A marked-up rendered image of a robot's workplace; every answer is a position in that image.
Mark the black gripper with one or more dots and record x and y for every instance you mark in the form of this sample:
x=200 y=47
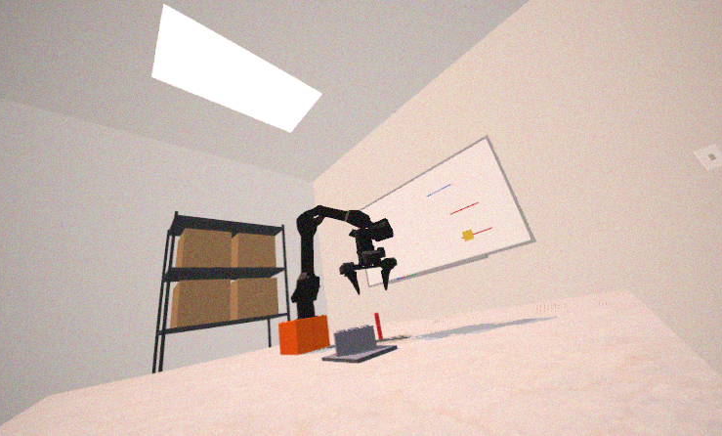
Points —
x=349 y=269

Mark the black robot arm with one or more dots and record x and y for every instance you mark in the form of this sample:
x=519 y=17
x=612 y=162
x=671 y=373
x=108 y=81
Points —
x=307 y=285

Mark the red peg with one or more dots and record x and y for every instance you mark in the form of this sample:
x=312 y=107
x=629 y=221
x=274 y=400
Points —
x=379 y=330

